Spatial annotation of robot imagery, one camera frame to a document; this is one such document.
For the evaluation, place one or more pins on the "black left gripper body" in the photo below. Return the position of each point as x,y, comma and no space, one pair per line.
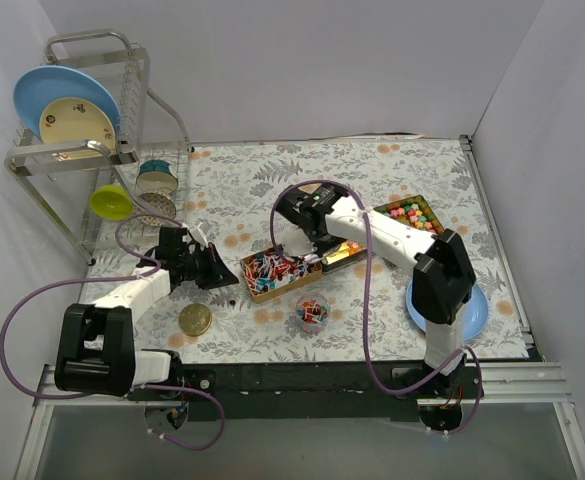
210,267

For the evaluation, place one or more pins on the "tin of gummy candies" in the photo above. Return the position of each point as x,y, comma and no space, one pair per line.
348,253

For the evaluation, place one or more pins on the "round gold tin lid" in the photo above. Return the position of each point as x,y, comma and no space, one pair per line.
195,319

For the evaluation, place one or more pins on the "gold tin of lollipops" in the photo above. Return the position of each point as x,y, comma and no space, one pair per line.
269,274

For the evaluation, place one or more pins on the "clear glass bowl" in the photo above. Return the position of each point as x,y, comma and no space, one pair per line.
312,313

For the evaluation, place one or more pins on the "tin of star candies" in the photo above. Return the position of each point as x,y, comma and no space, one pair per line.
414,212

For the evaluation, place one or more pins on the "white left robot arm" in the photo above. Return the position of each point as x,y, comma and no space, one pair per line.
97,352

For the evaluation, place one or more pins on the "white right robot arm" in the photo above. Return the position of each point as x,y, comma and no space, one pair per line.
442,275

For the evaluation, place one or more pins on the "patterned round coaster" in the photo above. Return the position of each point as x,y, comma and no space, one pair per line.
159,202

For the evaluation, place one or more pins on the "floral tablecloth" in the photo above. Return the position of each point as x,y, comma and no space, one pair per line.
229,191

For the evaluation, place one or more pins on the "blue patterned ceramic bowl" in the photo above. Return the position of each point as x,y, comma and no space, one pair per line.
156,175

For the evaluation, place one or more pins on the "green plastic bowl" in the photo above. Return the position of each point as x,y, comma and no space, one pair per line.
111,202

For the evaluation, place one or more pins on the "metal dish rack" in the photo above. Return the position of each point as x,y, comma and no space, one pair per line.
124,75

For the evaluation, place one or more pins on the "cream plate in rack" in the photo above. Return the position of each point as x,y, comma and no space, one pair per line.
74,119

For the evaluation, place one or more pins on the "blue plate on table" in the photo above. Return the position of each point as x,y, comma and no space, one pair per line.
474,319

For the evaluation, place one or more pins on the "blue plate in rack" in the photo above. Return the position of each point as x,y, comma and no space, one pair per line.
41,86

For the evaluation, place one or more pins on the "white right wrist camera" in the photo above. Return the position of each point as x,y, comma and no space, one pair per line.
297,244

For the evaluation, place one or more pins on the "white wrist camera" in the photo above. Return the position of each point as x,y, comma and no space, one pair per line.
195,234
297,244

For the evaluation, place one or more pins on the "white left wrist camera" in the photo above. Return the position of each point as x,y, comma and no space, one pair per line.
195,234

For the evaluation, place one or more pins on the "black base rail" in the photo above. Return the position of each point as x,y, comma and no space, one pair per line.
327,390

